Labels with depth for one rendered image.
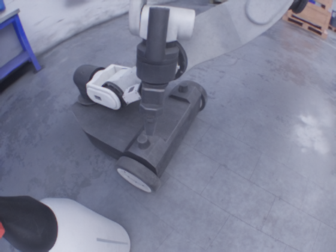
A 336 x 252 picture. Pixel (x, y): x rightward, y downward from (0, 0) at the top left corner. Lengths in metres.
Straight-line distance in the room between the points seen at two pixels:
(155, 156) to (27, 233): 0.48
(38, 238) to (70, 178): 0.65
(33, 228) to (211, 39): 0.52
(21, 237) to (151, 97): 0.38
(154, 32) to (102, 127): 0.60
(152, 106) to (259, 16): 0.29
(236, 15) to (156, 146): 0.49
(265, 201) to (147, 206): 0.53
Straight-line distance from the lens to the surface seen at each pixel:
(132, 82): 0.64
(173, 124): 0.71
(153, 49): 0.30
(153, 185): 0.63
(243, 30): 0.37
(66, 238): 0.39
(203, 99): 0.92
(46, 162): 1.12
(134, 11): 0.33
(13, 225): 0.33
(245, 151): 0.92
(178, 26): 0.32
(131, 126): 0.76
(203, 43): 0.43
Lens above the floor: 0.73
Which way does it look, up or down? 50 degrees down
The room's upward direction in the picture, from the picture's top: 5 degrees counter-clockwise
